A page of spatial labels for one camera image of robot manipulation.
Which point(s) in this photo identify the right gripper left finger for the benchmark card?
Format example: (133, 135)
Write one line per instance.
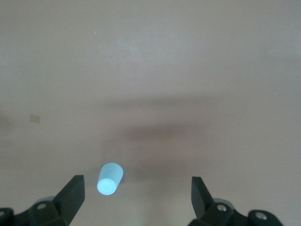
(68, 200)

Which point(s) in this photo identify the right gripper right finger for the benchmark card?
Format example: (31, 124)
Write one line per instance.
(204, 202)

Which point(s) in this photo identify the light blue plastic cup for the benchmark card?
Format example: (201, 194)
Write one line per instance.
(109, 179)

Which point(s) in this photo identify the brown table cover sheet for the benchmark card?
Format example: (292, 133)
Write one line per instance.
(150, 58)

